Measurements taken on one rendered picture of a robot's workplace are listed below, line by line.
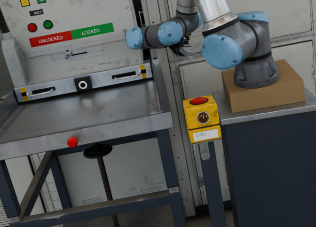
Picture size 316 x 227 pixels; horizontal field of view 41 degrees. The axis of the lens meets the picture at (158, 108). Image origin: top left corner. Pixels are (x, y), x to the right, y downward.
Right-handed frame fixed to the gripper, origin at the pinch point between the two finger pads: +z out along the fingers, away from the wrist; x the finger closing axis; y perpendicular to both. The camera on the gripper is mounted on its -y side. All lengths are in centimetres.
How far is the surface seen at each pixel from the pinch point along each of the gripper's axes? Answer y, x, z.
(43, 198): -76, -74, -28
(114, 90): -16.0, -18.6, -28.5
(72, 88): -30, -17, -38
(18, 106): -44, -23, -54
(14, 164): -79, -54, -40
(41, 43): -34, 1, -48
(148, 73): -7.9, -13.0, -17.3
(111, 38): -12.3, 1.0, -31.5
